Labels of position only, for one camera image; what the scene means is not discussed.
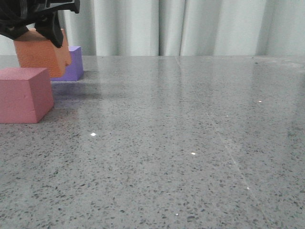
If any pink foam cube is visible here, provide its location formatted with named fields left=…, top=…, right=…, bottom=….
left=0, top=67, right=54, bottom=124

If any orange foam cube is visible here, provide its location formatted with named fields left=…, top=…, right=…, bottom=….
left=14, top=29, right=72, bottom=78

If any purple foam cube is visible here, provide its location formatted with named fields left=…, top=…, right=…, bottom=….
left=50, top=46, right=84, bottom=81

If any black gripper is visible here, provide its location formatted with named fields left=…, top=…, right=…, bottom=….
left=0, top=0, right=80, bottom=48

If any grey-green pleated curtain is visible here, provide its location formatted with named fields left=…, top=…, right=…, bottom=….
left=0, top=0, right=305, bottom=57

